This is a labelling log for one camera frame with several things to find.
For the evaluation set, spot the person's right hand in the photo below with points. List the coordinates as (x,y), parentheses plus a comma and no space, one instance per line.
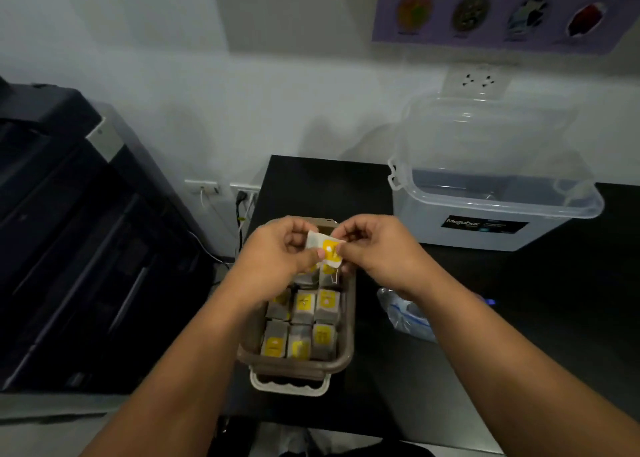
(385,254)

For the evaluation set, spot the person's left hand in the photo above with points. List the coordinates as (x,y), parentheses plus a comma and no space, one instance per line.
(270,261)

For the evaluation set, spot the person's right thumb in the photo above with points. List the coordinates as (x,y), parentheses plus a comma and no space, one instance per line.
(346,256)

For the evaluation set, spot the person's left thumb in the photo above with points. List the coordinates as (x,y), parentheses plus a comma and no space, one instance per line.
(310,259)

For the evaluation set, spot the white tea bag yellow tag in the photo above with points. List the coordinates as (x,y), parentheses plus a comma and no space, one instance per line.
(331,247)

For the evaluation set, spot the person's left forearm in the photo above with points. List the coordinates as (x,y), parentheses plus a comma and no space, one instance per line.
(185,371)

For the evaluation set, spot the person's right forearm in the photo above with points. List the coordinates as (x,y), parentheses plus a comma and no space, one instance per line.
(505,371)

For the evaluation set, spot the rows of packed tea bags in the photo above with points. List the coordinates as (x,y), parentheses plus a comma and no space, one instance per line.
(302,321)

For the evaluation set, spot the brown plastic basket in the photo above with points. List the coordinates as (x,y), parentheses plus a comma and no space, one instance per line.
(345,331)

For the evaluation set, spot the clear zip plastic bag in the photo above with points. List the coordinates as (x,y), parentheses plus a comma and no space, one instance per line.
(405,316)

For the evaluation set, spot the black power plug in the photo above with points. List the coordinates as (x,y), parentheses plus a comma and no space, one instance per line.
(241,199)

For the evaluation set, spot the clear plastic storage box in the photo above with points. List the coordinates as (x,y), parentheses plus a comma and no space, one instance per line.
(480,216)

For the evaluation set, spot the small blue object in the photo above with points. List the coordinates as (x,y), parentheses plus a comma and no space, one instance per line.
(488,301)

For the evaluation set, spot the clear plastic box lid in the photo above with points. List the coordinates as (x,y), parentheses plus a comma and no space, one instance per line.
(490,131)

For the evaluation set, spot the black office printer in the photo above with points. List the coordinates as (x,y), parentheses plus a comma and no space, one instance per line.
(75,231)

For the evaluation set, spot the purple food poster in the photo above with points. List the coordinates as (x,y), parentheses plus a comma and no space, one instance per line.
(505,11)

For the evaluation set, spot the white wall outlet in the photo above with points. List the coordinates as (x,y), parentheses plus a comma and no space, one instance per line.
(201,186)
(250,189)

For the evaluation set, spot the white double wall socket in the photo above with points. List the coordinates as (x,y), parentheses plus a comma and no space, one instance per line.
(477,80)

